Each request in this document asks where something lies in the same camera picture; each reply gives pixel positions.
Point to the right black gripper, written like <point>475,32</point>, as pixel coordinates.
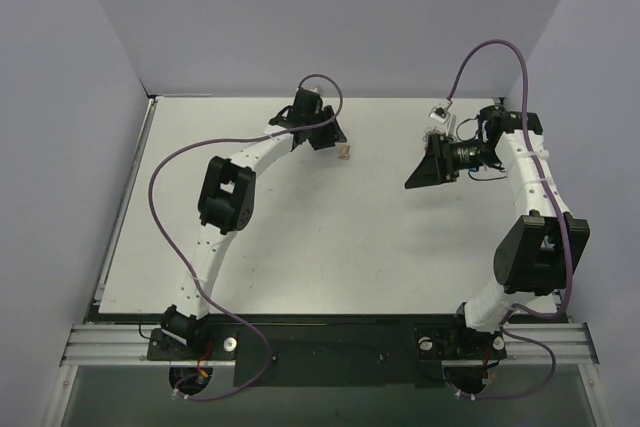
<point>444,159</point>

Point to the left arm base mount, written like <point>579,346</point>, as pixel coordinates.
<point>185,347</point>

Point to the red handled metal key organizer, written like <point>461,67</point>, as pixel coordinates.
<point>430,133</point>

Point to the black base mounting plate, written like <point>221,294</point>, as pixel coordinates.
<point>325,352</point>

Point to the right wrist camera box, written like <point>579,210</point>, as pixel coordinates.
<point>441,113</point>

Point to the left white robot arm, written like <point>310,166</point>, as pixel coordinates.
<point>226,203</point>

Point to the yellow tag key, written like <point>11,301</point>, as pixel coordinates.
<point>344,152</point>

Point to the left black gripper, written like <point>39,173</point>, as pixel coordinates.
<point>323,129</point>

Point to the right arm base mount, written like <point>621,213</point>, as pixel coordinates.
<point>453,354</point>

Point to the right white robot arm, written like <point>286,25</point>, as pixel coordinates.
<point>542,249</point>

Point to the aluminium rail frame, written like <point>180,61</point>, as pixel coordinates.
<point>338,257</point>

